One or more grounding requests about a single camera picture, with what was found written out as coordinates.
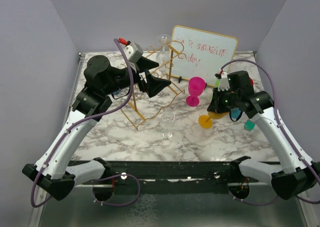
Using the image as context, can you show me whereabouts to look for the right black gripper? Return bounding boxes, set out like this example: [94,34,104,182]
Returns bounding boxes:
[208,86,241,114]

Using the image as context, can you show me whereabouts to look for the blue wine glass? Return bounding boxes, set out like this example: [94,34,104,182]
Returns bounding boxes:
[229,108,243,122]

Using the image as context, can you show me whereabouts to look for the gold wire glass rack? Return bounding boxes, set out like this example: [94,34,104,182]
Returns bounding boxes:
[121,40,187,130]

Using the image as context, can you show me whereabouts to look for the teal green cube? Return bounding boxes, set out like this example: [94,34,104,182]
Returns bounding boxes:
[244,119,256,132]

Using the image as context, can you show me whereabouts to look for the orange wine glass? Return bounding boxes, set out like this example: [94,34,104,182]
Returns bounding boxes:
[198,111,228,129]

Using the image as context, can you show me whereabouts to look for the pink wine glass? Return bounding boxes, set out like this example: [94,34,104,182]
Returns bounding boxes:
[186,76,206,107]

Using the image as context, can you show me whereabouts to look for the clear wine glass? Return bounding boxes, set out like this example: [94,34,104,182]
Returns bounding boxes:
[160,111,176,139]
[156,34,172,68]

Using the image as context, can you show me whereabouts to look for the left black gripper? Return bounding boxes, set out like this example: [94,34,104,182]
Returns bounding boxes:
[103,55,172,97]

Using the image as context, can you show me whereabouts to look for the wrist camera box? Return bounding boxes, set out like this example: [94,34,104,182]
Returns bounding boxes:
[217,71,230,92]
[123,42,144,63]

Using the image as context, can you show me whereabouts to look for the gold framed whiteboard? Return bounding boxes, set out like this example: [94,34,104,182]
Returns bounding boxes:
[171,25,238,87]

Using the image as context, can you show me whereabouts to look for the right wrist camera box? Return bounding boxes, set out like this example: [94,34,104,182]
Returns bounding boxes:
[217,71,230,92]

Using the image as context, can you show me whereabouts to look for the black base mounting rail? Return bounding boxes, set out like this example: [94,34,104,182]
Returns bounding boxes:
[72,159,261,195]

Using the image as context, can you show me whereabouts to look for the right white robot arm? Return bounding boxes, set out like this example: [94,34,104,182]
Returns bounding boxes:
[207,70,320,200]

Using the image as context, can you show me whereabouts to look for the green wine glass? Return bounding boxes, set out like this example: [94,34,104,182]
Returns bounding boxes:
[215,79,220,87]

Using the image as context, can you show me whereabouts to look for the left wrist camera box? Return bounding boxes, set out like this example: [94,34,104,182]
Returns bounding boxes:
[123,42,144,63]

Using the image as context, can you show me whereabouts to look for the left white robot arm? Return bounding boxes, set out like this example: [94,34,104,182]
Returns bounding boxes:
[22,55,171,201]

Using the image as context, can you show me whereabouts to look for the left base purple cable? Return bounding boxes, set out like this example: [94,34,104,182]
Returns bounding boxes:
[91,173,141,207]

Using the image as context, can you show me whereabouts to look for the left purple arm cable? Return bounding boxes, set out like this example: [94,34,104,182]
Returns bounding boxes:
[30,37,135,208]

